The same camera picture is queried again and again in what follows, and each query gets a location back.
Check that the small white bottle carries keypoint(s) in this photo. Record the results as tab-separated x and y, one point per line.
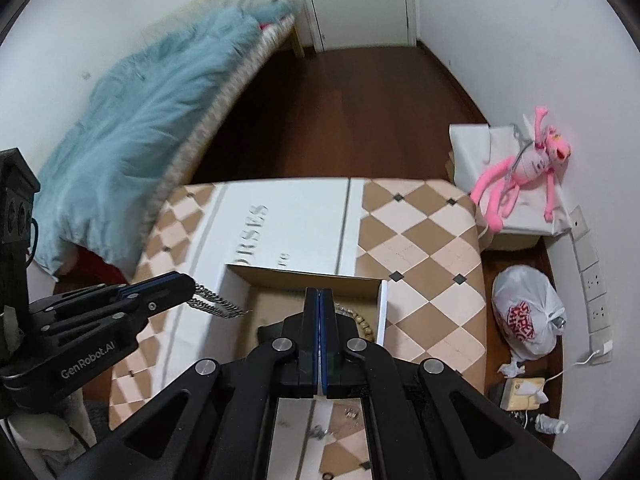
548	425

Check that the white charger plug with cable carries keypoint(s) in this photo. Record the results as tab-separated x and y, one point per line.
604	350

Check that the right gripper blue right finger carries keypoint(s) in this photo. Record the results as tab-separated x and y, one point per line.
329	342

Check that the cardboard box under cloth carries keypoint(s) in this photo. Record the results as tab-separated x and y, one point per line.
508	242

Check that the teal blue duvet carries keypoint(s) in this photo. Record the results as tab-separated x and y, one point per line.
97	182

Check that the white wall power strip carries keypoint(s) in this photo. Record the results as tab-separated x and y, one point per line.
593	285

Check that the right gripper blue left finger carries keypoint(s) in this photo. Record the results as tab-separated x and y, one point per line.
308	344

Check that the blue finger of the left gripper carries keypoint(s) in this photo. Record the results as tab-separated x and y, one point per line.
160	302
172	281

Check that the white door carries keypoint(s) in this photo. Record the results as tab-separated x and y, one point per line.
342	24

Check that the white plastic bag red print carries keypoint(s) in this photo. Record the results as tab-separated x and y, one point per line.
528	310

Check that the small yellow box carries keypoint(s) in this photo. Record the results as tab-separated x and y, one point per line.
523	394

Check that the checkered tablecloth with lettering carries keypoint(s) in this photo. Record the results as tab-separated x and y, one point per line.
409	249

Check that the pink panther plush toy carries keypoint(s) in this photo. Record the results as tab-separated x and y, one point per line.
537	163

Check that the crumpled white tissue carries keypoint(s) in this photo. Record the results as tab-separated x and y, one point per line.
511	369

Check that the bed mattress patterned sheet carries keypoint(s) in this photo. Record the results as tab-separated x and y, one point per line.
192	150

